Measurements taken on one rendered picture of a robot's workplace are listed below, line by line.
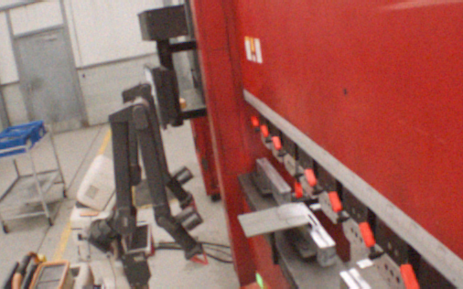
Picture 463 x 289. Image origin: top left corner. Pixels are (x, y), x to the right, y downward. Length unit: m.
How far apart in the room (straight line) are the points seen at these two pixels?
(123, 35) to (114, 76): 0.87
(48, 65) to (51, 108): 0.91
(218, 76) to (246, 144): 0.46
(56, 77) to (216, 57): 6.77
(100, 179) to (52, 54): 7.46
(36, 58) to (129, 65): 1.99
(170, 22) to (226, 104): 0.60
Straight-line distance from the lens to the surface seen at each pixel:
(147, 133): 1.31
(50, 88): 8.98
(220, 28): 2.38
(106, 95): 8.81
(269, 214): 1.79
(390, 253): 1.02
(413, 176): 0.85
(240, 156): 2.53
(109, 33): 8.66
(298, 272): 1.63
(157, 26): 2.49
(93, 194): 1.55
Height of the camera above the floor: 1.85
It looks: 18 degrees down
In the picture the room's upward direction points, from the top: 8 degrees counter-clockwise
